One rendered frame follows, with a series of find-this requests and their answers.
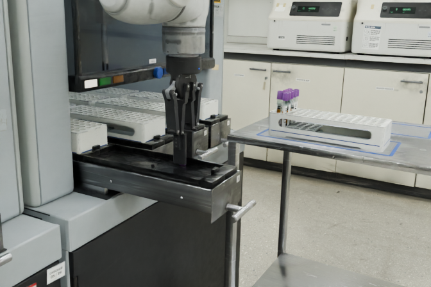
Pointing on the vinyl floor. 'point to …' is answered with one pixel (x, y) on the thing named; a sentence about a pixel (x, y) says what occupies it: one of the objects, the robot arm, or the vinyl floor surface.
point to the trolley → (396, 148)
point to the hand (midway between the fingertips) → (183, 147)
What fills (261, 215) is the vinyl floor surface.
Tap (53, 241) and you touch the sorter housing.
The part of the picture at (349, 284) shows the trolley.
